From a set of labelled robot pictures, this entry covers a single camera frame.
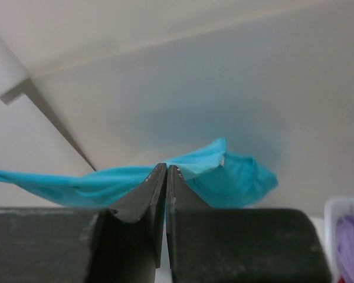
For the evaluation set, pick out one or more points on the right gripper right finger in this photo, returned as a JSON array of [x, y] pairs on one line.
[[239, 245]]

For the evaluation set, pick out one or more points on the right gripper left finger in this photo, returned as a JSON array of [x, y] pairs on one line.
[[119, 243]]

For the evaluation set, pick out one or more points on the teal t shirt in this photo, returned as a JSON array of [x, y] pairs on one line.
[[221, 178]]

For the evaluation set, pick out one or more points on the white plastic basket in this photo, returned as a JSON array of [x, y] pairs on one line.
[[334, 210]]

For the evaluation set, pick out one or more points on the lavender t shirt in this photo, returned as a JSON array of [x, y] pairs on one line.
[[345, 248]]

